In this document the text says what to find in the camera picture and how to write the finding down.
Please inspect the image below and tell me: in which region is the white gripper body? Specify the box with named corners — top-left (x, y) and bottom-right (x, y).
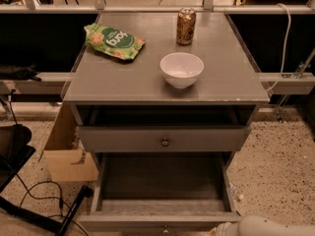
top-left (215, 222), bottom-right (239, 236)

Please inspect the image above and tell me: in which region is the grey drawer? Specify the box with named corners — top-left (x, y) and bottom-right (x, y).
top-left (76, 105), bottom-right (253, 153)
top-left (80, 153), bottom-right (240, 232)

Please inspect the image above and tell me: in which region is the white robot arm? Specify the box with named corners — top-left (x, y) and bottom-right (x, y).
top-left (206, 215), bottom-right (315, 236)

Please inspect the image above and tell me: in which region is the grey top drawer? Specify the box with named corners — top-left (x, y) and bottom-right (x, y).
top-left (76, 105), bottom-right (253, 153)

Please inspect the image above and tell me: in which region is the black stand base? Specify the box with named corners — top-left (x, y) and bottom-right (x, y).
top-left (0, 185), bottom-right (95, 236)

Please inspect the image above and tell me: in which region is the cardboard box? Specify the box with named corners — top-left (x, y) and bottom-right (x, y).
top-left (43, 104), bottom-right (98, 182)

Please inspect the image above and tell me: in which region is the white bowl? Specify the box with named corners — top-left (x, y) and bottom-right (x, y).
top-left (159, 52), bottom-right (204, 89)

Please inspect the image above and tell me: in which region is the green snack bag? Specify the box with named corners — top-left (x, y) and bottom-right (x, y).
top-left (84, 23), bottom-right (146, 60)

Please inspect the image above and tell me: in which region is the black chair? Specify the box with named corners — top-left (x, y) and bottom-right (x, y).
top-left (0, 124), bottom-right (35, 192)

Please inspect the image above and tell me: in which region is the brown soda can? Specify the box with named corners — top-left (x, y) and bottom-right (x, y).
top-left (176, 8), bottom-right (196, 45)

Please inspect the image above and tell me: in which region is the white cable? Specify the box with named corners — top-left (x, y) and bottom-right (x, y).
top-left (265, 3), bottom-right (293, 93)

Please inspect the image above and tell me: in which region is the black floor cable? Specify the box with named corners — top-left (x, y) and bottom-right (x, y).
top-left (6, 88), bottom-right (91, 236)

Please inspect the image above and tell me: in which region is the black cloth on rail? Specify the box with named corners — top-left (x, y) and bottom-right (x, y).
top-left (0, 64), bottom-right (41, 82)

